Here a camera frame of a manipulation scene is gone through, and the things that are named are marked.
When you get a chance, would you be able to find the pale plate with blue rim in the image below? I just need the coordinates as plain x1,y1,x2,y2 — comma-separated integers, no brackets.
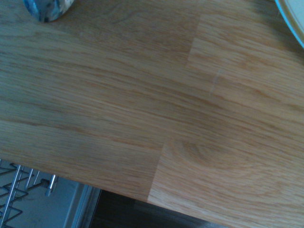
275,0,304,48

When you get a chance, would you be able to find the grey wire dishwasher rack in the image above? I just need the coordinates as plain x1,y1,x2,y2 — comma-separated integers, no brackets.
0,158,59,228

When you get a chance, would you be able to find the blue speckled ceramic object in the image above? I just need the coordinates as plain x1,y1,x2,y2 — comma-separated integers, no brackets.
22,0,75,23

